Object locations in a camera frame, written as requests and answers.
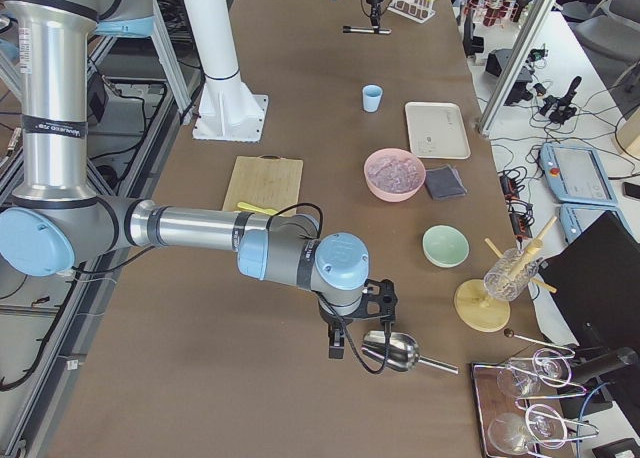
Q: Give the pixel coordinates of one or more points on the metal ice scoop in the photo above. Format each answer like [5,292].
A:
[402,352]

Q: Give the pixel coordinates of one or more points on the light blue plastic cup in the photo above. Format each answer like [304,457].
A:
[371,97]

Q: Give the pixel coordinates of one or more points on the wooden cup stand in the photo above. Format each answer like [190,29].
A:
[473,304]

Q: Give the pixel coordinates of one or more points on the cream rabbit tray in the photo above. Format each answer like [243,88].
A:
[436,130]

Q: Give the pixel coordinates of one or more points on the light green bowl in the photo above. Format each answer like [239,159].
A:
[445,246]

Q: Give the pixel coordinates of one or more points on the yellow plastic knife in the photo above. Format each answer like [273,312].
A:
[244,206]

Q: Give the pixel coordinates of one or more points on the wooden cutting board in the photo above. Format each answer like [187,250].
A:
[264,182]

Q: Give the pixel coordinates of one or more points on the pink bowl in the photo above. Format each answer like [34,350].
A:
[393,174]

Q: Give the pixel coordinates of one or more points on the long bar spoon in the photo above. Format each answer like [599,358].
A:
[565,350]

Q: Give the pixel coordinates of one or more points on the grey folded cloth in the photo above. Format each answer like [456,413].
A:
[444,183]

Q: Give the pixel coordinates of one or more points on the textured clear glass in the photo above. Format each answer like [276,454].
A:
[502,283]

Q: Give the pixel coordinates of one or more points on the upper wine glass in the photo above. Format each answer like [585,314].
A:
[525,377]

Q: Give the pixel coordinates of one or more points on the wine glass rack tray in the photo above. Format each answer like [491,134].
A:
[491,402]

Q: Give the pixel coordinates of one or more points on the lower wine glass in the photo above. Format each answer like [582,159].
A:
[539,428]

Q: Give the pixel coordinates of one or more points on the blue teach pendant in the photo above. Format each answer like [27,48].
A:
[575,218]
[576,175]

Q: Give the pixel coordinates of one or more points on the black monitor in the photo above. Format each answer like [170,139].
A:
[597,281]

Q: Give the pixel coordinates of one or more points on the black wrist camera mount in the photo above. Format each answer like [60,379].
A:
[378,301]

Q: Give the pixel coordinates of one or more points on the aluminium frame post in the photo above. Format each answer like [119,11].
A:
[520,50]

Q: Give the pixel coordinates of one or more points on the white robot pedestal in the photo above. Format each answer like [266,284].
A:
[228,110]

